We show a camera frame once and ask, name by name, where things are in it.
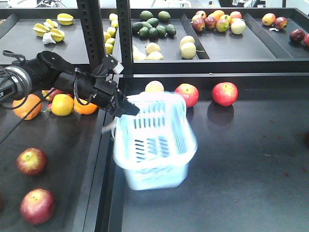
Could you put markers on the light blue plastic basket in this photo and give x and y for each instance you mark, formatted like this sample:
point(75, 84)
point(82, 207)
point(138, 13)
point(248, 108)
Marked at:
point(155, 146)

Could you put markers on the yellow apple by oranges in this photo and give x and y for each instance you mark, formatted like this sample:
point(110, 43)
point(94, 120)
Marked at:
point(62, 105)

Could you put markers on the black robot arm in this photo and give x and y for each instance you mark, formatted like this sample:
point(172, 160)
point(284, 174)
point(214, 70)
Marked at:
point(49, 70)

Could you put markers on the red apple centre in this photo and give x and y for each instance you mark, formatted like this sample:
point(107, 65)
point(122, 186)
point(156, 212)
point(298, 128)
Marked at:
point(189, 92)

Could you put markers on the orange near divider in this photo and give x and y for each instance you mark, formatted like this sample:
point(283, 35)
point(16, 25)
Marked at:
point(84, 109)

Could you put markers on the red-green apple upper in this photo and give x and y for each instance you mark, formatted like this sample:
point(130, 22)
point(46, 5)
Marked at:
point(32, 161)

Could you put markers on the red apple right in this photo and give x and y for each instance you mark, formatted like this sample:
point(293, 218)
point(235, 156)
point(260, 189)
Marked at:
point(225, 93)

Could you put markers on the orange with navel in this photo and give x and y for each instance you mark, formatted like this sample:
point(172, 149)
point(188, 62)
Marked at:
point(24, 109)

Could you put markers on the black wooden produce stand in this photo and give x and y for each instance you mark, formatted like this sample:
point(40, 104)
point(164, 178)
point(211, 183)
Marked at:
point(250, 172)

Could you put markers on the red apple by pepper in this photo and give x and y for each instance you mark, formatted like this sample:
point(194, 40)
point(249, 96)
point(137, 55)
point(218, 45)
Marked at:
point(50, 94)

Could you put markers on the red apple lower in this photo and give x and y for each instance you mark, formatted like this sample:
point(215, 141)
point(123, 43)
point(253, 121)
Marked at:
point(38, 206)

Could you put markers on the upper black produce tray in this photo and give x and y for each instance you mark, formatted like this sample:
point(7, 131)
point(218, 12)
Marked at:
point(263, 47)

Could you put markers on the red chili pepper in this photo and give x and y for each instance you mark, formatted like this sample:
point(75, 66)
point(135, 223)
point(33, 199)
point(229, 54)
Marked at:
point(48, 108)

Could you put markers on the white garlic bulb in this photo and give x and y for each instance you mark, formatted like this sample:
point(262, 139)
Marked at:
point(47, 39)

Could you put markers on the pale yellow pear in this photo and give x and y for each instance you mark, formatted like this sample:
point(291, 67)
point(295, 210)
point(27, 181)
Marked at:
point(154, 86)

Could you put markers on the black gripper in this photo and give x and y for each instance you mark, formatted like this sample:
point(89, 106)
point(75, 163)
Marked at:
point(101, 92)

